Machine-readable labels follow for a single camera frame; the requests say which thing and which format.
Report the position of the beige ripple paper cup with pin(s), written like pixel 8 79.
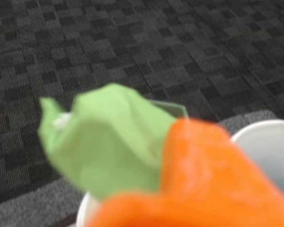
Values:
pixel 84 210
pixel 269 146

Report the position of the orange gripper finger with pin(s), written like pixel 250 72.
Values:
pixel 203 177

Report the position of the green paper ball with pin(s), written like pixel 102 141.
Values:
pixel 109 142

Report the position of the green recycling bin sign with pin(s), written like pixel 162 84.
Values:
pixel 172 108

